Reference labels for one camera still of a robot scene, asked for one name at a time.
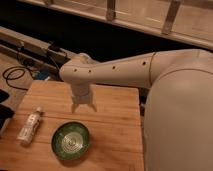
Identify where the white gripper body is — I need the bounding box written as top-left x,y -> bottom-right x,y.
71,84 -> 92,104

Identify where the small clear plastic bottle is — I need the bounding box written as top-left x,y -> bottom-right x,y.
17,107 -> 43,144

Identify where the blue object on floor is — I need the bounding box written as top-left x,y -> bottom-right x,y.
34,70 -> 50,80

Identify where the green ceramic bowl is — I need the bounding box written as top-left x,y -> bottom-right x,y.
51,121 -> 90,161

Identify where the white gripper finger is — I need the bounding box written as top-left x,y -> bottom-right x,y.
71,103 -> 79,113
89,103 -> 97,112

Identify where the black coiled cable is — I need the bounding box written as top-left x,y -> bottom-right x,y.
2,65 -> 34,91

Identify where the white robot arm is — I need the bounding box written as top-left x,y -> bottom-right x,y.
60,49 -> 213,171

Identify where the black device at left edge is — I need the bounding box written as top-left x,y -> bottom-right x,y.
0,89 -> 14,138

